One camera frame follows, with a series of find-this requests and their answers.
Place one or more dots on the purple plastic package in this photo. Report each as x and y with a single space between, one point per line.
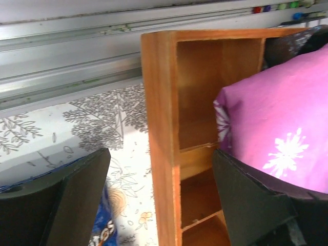
276 120

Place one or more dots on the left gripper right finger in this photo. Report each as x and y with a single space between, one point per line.
260 209

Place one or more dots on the dark floral cloth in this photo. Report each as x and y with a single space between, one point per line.
281 49

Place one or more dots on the blue Doritos chip bag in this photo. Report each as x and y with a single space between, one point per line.
102 220

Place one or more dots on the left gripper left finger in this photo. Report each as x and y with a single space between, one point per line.
90 169

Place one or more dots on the orange wooden tray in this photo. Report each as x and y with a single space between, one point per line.
183 73

